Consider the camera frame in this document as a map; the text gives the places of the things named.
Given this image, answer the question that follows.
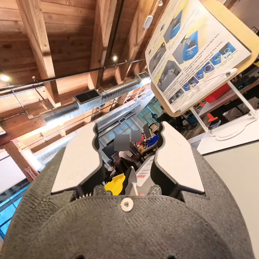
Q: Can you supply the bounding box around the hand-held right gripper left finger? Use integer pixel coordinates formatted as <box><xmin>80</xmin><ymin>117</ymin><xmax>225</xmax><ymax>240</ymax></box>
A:
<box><xmin>51</xmin><ymin>122</ymin><xmax>106</xmax><ymax>193</ymax></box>

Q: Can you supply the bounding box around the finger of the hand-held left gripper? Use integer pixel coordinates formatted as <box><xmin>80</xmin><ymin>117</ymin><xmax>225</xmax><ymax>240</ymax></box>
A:
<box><xmin>123</xmin><ymin>166</ymin><xmax>139</xmax><ymax>196</ymax></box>

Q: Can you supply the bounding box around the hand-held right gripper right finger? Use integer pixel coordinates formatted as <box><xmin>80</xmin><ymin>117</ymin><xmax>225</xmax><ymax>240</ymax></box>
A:
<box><xmin>150</xmin><ymin>121</ymin><xmax>206</xmax><ymax>196</ymax></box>

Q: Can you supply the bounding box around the laminated paper sheet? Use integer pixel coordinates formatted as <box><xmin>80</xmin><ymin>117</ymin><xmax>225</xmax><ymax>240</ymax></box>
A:
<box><xmin>135</xmin><ymin>157</ymin><xmax>156</xmax><ymax>195</ymax></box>

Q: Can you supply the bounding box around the yellow plastic bin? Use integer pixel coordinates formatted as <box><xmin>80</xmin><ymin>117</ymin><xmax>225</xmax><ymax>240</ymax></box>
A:
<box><xmin>104</xmin><ymin>173</ymin><xmax>126</xmax><ymax>196</ymax></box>

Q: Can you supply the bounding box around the small blue bin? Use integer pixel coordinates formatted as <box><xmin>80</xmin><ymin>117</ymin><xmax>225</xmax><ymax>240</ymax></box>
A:
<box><xmin>147</xmin><ymin>135</ymin><xmax>160</xmax><ymax>146</ymax></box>

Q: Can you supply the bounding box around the computer monitor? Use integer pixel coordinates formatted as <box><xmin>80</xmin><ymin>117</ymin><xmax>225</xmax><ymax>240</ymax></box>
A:
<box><xmin>142</xmin><ymin>123</ymin><xmax>152</xmax><ymax>138</ymax></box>

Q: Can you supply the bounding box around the red plastic bin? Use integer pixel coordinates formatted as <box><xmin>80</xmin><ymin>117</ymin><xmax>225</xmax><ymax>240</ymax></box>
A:
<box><xmin>204</xmin><ymin>84</ymin><xmax>231</xmax><ymax>103</ymax></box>

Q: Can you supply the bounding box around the black ceiling pipe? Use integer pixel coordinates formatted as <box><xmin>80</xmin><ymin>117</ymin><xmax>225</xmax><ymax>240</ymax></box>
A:
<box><xmin>0</xmin><ymin>58</ymin><xmax>146</xmax><ymax>86</ymax></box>

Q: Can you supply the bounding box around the printed instruction sheet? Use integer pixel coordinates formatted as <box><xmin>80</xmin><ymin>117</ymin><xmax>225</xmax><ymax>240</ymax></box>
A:
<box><xmin>145</xmin><ymin>0</ymin><xmax>252</xmax><ymax>114</ymax></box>

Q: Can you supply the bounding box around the white document stand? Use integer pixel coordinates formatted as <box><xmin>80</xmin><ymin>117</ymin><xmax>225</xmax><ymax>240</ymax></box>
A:
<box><xmin>145</xmin><ymin>0</ymin><xmax>259</xmax><ymax>142</ymax></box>

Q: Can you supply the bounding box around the silver ventilation duct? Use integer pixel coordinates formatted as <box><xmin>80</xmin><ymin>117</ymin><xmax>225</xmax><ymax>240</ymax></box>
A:
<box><xmin>94</xmin><ymin>102</ymin><xmax>142</xmax><ymax>127</ymax></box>
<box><xmin>39</xmin><ymin>72</ymin><xmax>151</xmax><ymax>124</ymax></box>

